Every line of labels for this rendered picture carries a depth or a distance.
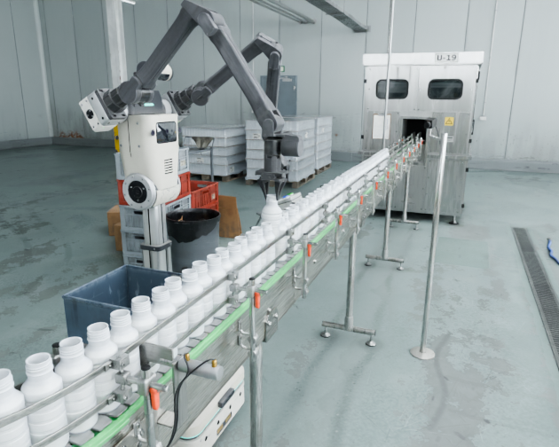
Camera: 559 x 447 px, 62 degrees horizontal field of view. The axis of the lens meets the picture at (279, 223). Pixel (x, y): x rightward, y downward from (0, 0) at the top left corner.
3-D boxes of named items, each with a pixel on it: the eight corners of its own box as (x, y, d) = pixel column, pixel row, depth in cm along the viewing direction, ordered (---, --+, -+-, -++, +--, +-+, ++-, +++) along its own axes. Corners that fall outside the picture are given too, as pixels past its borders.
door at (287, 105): (295, 159, 1227) (295, 74, 1172) (260, 156, 1262) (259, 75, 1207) (295, 158, 1236) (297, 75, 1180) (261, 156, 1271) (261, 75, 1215)
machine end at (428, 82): (463, 226, 590) (484, 50, 535) (354, 215, 639) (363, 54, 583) (464, 201, 733) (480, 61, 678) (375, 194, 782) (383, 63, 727)
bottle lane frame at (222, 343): (138, 493, 91) (131, 415, 86) (88, 474, 96) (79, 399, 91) (405, 172, 487) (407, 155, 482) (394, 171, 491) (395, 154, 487)
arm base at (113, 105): (125, 119, 177) (110, 90, 176) (139, 108, 173) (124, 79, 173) (109, 120, 169) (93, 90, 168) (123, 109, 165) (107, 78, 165)
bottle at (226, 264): (238, 304, 132) (237, 249, 128) (220, 310, 128) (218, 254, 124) (225, 298, 136) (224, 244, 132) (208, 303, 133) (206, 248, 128)
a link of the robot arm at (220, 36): (210, 24, 156) (192, 19, 146) (223, 12, 154) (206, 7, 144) (276, 134, 158) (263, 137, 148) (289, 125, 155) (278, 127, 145)
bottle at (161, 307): (158, 348, 109) (153, 283, 105) (182, 351, 108) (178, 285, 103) (145, 362, 103) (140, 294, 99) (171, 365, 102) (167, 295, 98)
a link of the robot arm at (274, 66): (270, 42, 196) (267, 51, 188) (284, 43, 196) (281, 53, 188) (263, 131, 225) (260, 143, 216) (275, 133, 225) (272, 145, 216)
